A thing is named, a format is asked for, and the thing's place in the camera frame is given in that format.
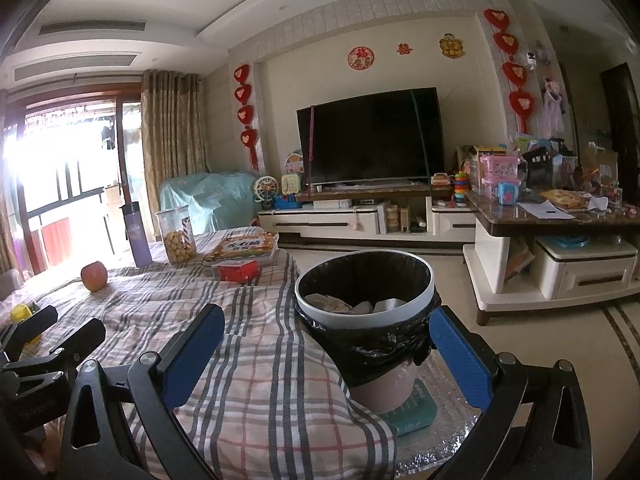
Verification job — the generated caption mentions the red apple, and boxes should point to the red apple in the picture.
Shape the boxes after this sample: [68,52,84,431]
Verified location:
[81,261,108,292]

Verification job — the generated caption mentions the beige curtain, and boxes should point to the beige curtain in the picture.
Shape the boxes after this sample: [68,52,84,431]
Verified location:
[140,70,208,238]

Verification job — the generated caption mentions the yellow figure wall sticker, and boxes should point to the yellow figure wall sticker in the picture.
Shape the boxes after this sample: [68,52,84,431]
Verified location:
[439,32,463,59]

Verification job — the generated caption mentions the yellow plastic cup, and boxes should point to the yellow plastic cup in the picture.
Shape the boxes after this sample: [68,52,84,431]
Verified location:
[11,304,43,346]

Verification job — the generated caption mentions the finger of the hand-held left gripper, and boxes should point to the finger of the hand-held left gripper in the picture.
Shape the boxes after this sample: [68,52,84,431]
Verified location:
[2,317,107,373]
[0,306,59,361]

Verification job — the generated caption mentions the dark wooden door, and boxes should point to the dark wooden door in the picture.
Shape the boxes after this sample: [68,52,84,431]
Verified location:
[600,62,640,196]

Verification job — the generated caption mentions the red carton box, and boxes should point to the red carton box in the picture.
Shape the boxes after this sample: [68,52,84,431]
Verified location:
[212,259,263,285]

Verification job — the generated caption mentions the small white desk fan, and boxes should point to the small white desk fan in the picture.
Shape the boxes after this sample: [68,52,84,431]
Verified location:
[252,175,278,209]

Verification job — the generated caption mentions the clear cookie jar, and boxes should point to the clear cookie jar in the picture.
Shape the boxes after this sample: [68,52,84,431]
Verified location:
[156,205,197,266]

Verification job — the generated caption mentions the pink storage box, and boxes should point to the pink storage box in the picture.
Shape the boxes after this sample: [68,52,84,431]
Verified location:
[479,155,523,196]

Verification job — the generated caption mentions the white television cabinet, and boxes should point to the white television cabinet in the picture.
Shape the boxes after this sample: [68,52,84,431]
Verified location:
[257,185,478,251]

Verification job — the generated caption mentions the white paper sheet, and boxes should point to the white paper sheet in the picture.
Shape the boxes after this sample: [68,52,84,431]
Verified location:
[516,200,576,221]

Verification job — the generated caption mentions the white trash bin black bag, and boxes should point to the white trash bin black bag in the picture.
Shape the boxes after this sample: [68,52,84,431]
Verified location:
[294,249,443,413]

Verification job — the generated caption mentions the teal box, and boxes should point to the teal box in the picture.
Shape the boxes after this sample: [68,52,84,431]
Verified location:
[385,377,438,436]

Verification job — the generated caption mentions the flat colourful snack box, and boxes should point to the flat colourful snack box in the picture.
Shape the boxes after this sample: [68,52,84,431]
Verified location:
[202,232,280,267]

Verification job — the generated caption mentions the red hanging cloth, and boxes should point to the red hanging cloth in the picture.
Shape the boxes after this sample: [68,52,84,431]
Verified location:
[40,217,71,266]

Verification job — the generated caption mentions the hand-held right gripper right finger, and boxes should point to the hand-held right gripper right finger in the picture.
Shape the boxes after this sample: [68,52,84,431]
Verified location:
[429,305,593,480]

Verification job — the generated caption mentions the checked tablecloth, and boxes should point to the checked tablecloth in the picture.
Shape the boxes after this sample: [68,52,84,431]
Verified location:
[0,227,401,480]

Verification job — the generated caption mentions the stacking ring toy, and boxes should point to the stacking ring toy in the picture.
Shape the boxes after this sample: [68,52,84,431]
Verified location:
[452,172,471,206]

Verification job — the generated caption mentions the white crumpled paper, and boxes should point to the white crumpled paper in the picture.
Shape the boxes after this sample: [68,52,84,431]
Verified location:
[352,298,407,315]

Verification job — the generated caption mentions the silver embossed tray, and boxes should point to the silver embossed tray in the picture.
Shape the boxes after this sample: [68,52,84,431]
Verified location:
[395,355,481,471]

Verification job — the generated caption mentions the round red wall sticker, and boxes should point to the round red wall sticker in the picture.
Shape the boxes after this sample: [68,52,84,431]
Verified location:
[347,46,375,70]

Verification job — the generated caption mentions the pale snack wrapper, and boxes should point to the pale snack wrapper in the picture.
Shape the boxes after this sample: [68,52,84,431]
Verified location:
[306,294,353,314]

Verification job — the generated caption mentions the pink hanging dress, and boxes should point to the pink hanging dress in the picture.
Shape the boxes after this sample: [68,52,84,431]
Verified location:
[542,77,566,133]

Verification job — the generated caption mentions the black television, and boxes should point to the black television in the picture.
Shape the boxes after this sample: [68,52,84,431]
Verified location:
[296,87,446,187]

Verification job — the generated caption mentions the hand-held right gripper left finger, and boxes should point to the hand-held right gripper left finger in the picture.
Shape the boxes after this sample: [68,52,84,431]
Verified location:
[60,303,226,480]

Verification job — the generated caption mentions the purple water bottle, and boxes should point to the purple water bottle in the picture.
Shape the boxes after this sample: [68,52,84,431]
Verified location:
[119,202,153,267]

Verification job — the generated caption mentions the white marble-top table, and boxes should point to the white marble-top table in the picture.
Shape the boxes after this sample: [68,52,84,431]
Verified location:
[462,192,640,326]

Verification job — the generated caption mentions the teal covered sofa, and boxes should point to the teal covered sofa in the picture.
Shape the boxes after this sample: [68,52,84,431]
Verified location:
[159,171,263,233]

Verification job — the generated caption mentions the red heart string decoration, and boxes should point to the red heart string decoration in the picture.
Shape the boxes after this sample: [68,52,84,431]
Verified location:
[482,8,536,131]
[233,63,261,171]

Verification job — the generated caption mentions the orange patterned tray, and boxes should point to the orange patterned tray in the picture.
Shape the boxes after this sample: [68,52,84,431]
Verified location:
[539,189,586,210]

